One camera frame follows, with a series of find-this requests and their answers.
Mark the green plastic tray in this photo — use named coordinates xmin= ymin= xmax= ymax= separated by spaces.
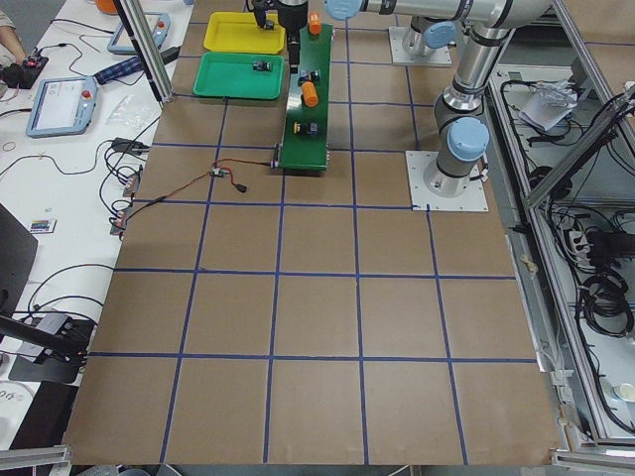
xmin=192 ymin=52 xmax=285 ymax=100

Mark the orange round object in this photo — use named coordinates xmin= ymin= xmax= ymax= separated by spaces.
xmin=94 ymin=0 xmax=118 ymax=15

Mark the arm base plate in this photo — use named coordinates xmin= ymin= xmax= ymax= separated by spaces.
xmin=406 ymin=151 xmax=489 ymax=213
xmin=389 ymin=27 xmax=452 ymax=67

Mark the aluminium frame post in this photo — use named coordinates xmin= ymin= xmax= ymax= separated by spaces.
xmin=114 ymin=0 xmax=174 ymax=104

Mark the yellow plastic tray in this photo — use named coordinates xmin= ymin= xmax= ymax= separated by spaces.
xmin=203 ymin=12 xmax=285 ymax=55

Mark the blue folded umbrella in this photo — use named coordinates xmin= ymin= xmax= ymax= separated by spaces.
xmin=93 ymin=57 xmax=143 ymax=85

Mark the plain orange cylinder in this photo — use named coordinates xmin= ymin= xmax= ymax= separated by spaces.
xmin=301 ymin=82 xmax=319 ymax=108

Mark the green conveyor belt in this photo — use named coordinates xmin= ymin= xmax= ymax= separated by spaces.
xmin=273 ymin=23 xmax=333 ymax=172

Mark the black power adapter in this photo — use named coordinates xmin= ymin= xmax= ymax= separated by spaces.
xmin=161 ymin=47 xmax=181 ymax=64

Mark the teach pendant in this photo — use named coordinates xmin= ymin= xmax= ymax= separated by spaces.
xmin=25 ymin=76 xmax=97 ymax=139
xmin=106 ymin=12 xmax=172 ymax=56

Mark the red black power cable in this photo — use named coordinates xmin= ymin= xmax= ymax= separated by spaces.
xmin=123 ymin=157 xmax=274 ymax=219

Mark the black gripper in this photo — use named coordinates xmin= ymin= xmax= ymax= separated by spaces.
xmin=278 ymin=0 xmax=309 ymax=73

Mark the black cable bundle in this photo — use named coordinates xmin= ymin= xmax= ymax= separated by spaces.
xmin=574 ymin=270 xmax=632 ymax=338

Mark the small controller circuit board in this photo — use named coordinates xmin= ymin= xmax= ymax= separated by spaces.
xmin=209 ymin=168 xmax=229 ymax=178

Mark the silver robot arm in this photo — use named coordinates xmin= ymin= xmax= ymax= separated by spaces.
xmin=324 ymin=0 xmax=551 ymax=85
xmin=425 ymin=24 xmax=512 ymax=197

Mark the orange cylinder with white print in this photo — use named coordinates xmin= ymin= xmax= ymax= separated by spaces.
xmin=308 ymin=12 xmax=321 ymax=36

